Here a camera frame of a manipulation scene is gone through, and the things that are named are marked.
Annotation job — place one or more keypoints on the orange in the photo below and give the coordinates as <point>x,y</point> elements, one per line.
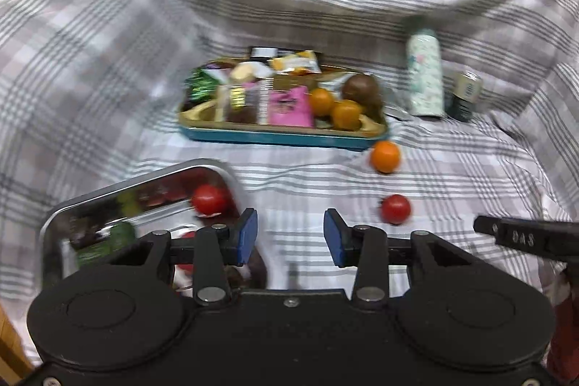
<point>322,102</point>
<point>385,156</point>
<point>346,114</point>

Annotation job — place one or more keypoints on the teal and gold snack tray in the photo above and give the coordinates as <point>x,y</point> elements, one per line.
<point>271,137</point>

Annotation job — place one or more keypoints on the white patterned thermos bottle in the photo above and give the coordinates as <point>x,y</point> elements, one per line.
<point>424,74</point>

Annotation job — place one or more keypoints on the beige and dark drink can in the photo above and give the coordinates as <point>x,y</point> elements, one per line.
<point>463,96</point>

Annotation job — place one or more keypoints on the stainless steel tray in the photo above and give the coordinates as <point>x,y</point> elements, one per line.
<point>149,224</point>

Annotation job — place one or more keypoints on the brown pear-shaped fruit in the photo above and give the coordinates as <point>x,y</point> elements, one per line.
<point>362,90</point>

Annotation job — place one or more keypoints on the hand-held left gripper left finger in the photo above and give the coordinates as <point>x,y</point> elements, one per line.
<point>246,236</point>

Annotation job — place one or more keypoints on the red tomato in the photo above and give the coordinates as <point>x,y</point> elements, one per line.
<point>208,199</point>
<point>396,208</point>

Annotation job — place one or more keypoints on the dark red cloth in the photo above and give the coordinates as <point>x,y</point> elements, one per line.
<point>563,322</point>

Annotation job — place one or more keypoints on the grey plaid cloth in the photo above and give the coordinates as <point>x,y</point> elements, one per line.
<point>316,6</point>

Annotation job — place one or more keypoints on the pile of snack packets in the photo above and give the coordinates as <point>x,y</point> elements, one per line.
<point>289,108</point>

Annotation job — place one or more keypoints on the wooden furniture edge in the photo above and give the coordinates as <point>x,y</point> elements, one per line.
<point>9,350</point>

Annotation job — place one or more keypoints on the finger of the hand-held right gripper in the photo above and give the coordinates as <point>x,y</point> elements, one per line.
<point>520,237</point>

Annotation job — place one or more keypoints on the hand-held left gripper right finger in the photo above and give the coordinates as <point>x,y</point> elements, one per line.
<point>334,237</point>

